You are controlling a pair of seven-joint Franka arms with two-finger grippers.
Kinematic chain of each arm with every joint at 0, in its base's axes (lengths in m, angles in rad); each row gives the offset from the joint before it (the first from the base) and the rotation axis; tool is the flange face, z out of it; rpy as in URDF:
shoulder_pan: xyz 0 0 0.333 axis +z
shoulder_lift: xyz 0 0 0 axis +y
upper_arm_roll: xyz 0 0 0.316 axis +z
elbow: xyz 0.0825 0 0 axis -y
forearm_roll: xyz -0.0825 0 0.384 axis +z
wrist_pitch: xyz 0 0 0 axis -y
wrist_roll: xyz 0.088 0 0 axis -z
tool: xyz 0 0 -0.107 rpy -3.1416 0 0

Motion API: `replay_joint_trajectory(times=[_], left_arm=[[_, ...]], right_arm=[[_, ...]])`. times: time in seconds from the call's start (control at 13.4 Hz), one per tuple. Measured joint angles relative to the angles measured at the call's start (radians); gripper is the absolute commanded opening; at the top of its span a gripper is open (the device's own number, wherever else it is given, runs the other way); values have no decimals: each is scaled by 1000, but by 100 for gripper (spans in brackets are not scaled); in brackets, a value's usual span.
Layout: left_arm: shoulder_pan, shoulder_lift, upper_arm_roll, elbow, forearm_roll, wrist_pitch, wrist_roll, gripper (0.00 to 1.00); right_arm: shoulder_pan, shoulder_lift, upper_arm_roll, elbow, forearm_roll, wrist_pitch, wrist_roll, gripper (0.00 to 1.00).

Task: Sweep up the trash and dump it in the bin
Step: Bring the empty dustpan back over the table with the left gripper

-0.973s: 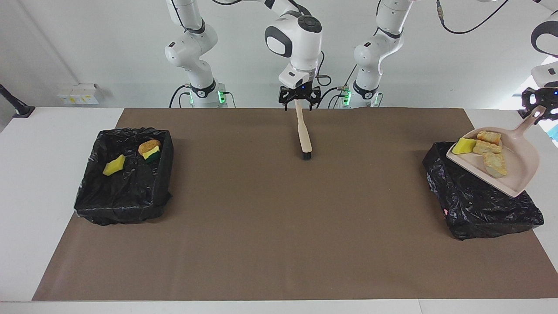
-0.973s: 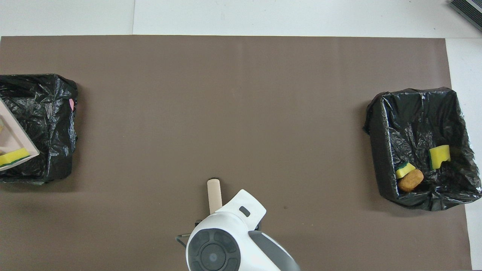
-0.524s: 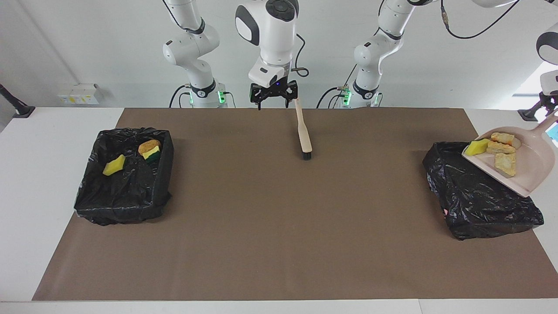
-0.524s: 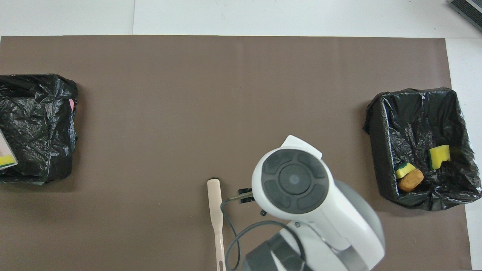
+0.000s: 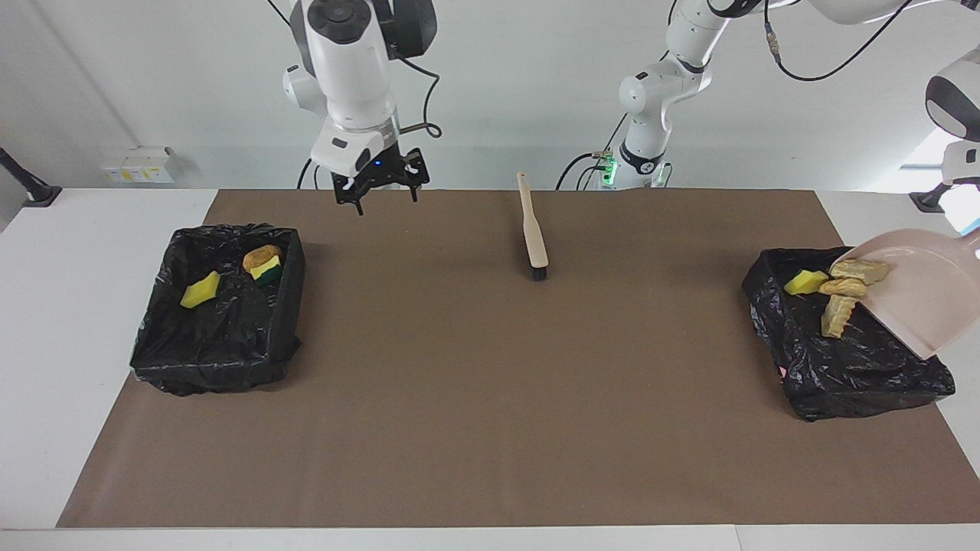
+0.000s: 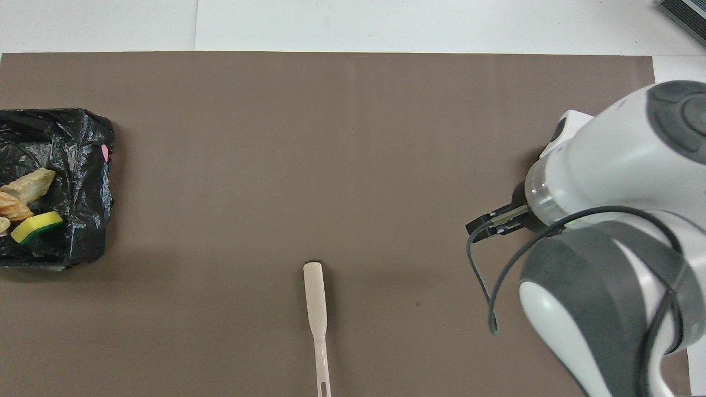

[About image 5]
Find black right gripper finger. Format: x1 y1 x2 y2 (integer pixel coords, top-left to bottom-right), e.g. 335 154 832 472
402 148 431 204
332 173 366 217

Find beige hand brush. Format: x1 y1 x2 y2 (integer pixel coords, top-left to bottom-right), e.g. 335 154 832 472
517 171 550 282

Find yellow notched sponge piece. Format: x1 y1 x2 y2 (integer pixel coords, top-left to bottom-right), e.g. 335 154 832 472
180 270 222 310

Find green topped yellow sponge piece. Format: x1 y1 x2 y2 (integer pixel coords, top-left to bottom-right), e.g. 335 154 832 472
783 269 830 297

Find beige plastic dustpan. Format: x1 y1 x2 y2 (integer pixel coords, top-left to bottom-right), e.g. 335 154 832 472
838 228 980 360

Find black bag lined bin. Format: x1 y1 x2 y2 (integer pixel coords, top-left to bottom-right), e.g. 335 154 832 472
129 223 307 397

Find black lined bin pink spot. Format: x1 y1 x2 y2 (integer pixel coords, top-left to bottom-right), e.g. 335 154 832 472
741 245 956 422

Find brown table mat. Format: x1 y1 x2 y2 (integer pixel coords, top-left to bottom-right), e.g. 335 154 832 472
57 189 980 529

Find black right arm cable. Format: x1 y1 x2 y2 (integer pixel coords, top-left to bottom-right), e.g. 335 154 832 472
266 0 443 140

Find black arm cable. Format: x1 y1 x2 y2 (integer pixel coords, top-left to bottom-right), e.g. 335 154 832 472
666 0 920 83
266 0 443 140

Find black left base cable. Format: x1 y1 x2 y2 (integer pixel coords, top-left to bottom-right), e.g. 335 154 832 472
557 115 630 191

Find white wall box yellow labels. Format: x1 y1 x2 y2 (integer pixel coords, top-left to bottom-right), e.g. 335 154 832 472
102 146 176 184

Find black camera stand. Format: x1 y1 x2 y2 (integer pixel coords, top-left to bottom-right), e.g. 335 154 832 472
0 147 63 208
910 182 954 214

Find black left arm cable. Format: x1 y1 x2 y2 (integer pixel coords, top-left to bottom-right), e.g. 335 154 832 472
666 0 920 83

